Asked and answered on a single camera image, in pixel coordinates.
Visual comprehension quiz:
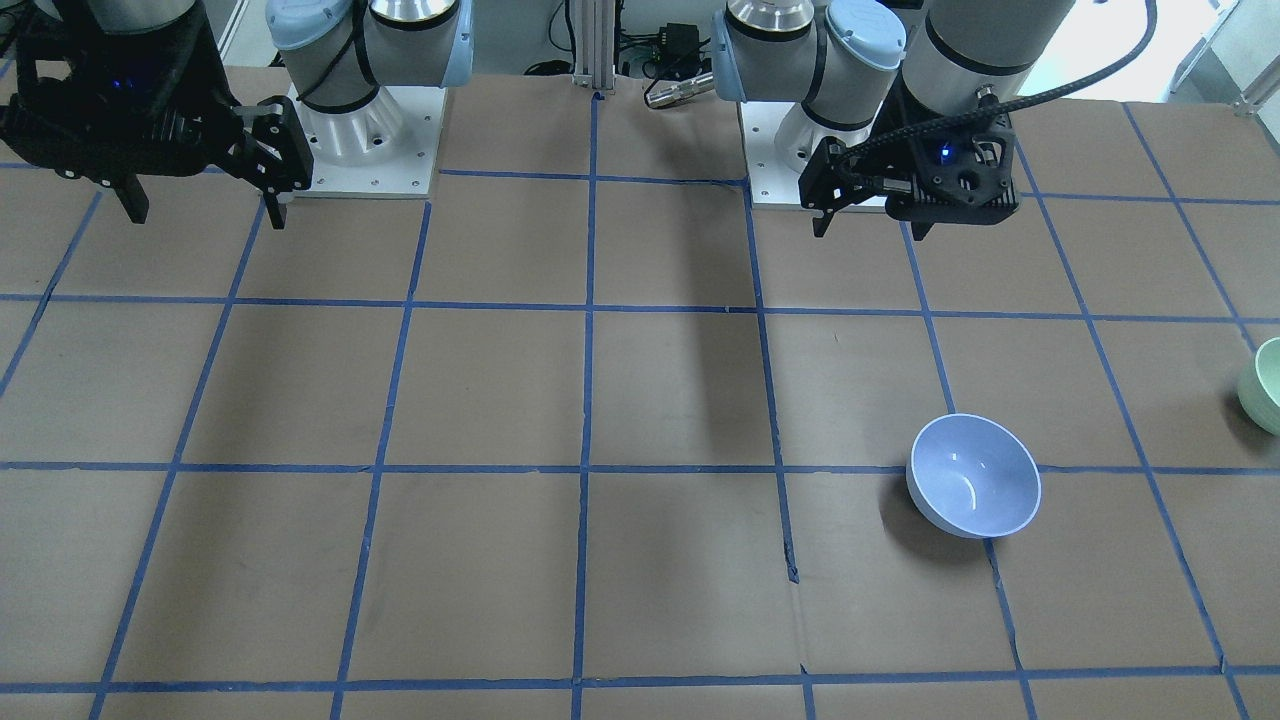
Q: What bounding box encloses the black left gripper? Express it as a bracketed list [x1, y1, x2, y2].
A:
[799, 113, 1020, 242]

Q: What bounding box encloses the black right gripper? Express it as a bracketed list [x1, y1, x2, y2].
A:
[3, 1, 314, 231]

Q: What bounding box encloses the green bowl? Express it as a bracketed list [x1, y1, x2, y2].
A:
[1236, 337, 1279, 437]

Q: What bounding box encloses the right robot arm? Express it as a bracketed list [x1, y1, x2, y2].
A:
[3, 1, 474, 229]

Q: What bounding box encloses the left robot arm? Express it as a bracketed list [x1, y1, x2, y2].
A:
[710, 1, 1071, 240]

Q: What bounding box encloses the blue bowl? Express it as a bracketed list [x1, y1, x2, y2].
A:
[906, 413, 1043, 541]

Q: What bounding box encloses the silver cylindrical connector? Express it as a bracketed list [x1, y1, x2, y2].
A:
[643, 72, 716, 110]

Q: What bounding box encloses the black power adapter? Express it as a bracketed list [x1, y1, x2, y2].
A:
[657, 23, 701, 63]

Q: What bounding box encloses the black braided cable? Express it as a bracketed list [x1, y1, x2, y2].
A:
[838, 0, 1158, 161]

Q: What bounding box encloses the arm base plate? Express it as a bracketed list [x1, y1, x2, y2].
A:
[739, 102, 870, 211]
[296, 86, 449, 199]

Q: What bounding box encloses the aluminium profile post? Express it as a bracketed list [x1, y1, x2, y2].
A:
[566, 1, 620, 97]

